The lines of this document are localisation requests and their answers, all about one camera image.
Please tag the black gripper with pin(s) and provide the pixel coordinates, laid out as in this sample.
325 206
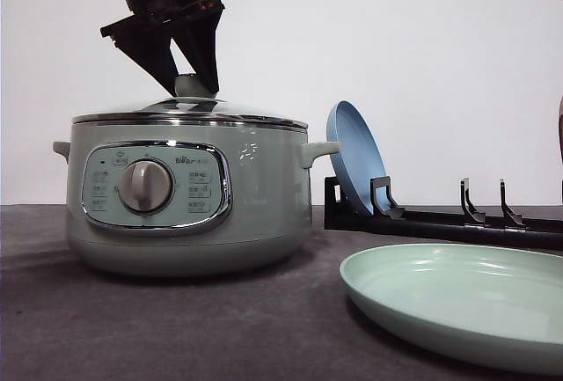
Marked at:
131 30

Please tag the glass pot lid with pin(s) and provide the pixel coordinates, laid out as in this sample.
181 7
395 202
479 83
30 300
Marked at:
194 103

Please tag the green plate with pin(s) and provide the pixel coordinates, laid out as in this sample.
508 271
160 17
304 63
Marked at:
491 304

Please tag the green electric steamer pot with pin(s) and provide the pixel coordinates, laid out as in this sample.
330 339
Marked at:
190 195

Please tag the blue plate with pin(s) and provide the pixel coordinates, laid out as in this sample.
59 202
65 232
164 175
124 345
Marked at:
358 161

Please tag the black plate rack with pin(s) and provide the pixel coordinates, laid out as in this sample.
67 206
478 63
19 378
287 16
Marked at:
386 216

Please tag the dark reddish object at edge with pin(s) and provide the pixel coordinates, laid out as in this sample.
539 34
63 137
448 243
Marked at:
560 128

